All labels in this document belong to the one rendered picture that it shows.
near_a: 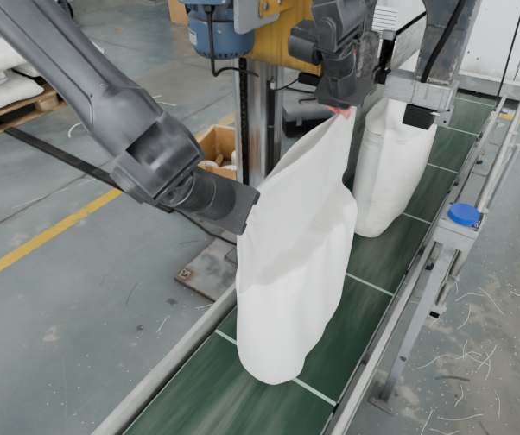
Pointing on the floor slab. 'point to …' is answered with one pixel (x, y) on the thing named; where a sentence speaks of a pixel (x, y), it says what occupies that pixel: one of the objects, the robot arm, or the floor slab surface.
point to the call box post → (419, 318)
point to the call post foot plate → (383, 400)
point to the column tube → (257, 118)
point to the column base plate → (212, 268)
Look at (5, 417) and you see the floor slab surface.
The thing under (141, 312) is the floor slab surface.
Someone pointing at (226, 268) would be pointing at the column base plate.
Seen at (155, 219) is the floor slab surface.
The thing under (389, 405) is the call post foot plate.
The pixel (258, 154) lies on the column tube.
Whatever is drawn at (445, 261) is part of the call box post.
